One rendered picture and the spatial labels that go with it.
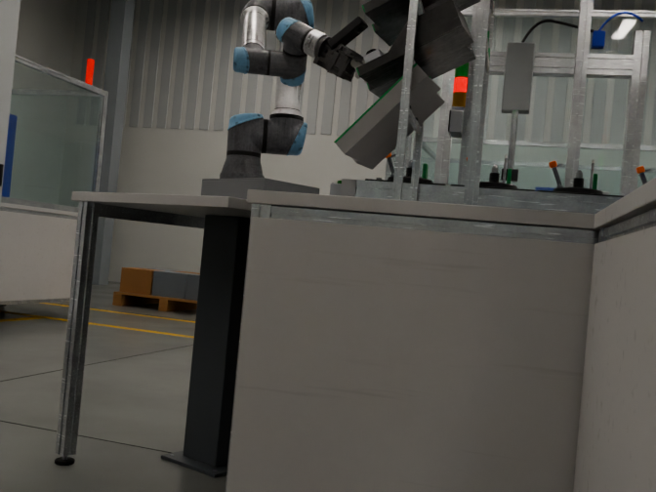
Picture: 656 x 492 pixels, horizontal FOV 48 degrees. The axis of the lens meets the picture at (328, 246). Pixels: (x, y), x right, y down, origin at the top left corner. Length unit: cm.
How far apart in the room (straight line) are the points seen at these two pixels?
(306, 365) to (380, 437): 22
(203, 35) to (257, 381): 1070
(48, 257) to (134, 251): 584
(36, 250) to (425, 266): 496
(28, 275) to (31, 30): 691
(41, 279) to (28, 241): 35
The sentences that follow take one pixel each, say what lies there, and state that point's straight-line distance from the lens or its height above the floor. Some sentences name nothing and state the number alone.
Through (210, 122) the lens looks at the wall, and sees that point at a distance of 1174.
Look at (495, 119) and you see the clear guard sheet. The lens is 369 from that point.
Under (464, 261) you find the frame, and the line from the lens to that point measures 155.
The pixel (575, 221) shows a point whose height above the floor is 84.
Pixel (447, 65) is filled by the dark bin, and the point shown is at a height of 127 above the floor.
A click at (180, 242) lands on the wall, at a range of 1174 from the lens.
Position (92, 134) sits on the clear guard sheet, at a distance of 681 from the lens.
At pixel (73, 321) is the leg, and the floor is 45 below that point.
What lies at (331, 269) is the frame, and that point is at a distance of 158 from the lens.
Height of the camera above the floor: 73
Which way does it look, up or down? 1 degrees up
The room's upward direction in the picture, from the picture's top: 5 degrees clockwise
